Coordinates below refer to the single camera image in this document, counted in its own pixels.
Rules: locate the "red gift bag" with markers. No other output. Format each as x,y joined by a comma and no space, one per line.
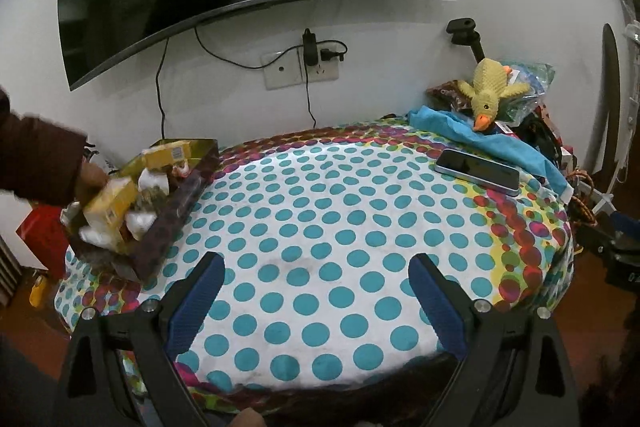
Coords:
44,235

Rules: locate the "brown snack packet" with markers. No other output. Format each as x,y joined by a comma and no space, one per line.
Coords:
447,96

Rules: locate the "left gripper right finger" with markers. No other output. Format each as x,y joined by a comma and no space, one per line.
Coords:
470,331

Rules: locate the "person hand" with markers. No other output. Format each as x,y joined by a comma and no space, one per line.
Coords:
90,182

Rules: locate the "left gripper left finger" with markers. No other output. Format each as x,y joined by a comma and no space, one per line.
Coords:
166,328

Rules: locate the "white plastic bundle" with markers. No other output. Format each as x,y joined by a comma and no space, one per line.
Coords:
109,240

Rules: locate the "gold metal tin box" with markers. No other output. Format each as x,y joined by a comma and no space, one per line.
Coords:
137,247

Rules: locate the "black clamp mount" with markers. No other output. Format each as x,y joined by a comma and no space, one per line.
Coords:
463,32

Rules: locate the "yellow medicine box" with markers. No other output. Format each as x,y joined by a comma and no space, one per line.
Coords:
107,211
167,155

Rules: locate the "blue cloth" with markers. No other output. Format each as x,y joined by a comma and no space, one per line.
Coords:
500,146

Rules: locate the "black smartphone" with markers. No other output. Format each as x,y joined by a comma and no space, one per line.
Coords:
483,172

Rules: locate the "polka dot tablecloth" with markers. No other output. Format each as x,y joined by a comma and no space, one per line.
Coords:
317,230

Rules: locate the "white wall socket plate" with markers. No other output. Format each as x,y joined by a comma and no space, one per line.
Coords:
287,69

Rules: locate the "yellow plush duck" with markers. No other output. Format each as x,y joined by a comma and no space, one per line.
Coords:
490,85

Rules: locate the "black power adapter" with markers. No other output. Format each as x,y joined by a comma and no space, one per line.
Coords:
310,48

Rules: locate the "dark brown sleeve forearm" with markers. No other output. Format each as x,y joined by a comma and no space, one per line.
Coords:
40,161

